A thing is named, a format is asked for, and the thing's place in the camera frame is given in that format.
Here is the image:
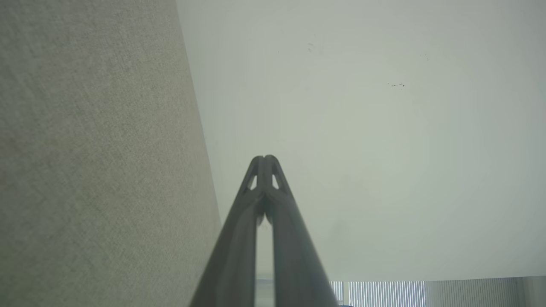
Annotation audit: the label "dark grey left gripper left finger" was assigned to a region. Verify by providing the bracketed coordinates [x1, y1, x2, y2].
[190, 156, 266, 307]

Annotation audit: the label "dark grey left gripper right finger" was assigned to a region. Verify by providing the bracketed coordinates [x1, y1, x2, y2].
[265, 155, 340, 307]

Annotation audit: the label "grey-green fabric sofa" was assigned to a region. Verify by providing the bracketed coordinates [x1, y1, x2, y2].
[0, 0, 222, 307]

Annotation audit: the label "white vertical window blinds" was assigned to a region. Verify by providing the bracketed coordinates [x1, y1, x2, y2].
[331, 280, 427, 307]

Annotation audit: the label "grey ribbed curtain panel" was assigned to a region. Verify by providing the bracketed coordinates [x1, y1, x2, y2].
[427, 277, 527, 307]

